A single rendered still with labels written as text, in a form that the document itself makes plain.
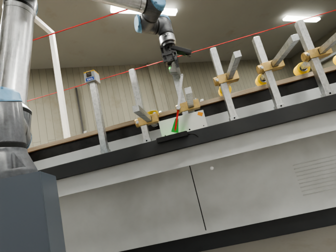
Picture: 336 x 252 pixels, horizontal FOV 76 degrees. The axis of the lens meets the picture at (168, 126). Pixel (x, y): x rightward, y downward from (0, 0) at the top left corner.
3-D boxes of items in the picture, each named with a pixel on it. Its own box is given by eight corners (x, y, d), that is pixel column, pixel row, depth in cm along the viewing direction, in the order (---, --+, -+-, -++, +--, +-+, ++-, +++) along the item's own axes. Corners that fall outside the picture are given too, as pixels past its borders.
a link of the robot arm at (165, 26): (150, 23, 127) (165, 25, 132) (155, 41, 125) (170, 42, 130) (157, 11, 119) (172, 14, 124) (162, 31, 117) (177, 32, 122)
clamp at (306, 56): (333, 51, 114) (330, 43, 115) (307, 59, 115) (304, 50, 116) (327, 57, 120) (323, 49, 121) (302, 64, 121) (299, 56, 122)
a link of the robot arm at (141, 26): (137, 6, 111) (159, 10, 117) (131, 21, 121) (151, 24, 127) (141, 22, 109) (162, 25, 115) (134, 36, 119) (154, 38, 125)
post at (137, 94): (150, 144, 121) (133, 67, 130) (144, 145, 122) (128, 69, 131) (152, 144, 125) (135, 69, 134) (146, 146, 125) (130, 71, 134)
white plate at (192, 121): (207, 126, 117) (203, 109, 119) (162, 138, 120) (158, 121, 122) (207, 126, 118) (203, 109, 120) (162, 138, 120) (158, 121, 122)
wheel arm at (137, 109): (140, 112, 97) (138, 103, 98) (133, 114, 97) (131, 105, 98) (158, 126, 139) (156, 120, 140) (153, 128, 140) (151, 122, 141)
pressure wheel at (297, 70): (302, 59, 136) (294, 68, 136) (313, 67, 135) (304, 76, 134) (298, 63, 142) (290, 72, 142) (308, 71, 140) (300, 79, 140)
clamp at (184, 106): (200, 106, 120) (198, 98, 121) (177, 113, 121) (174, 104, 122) (200, 109, 125) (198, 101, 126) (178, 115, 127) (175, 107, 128)
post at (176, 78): (194, 135, 118) (173, 57, 127) (188, 137, 119) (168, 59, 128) (194, 136, 122) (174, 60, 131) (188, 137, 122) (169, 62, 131)
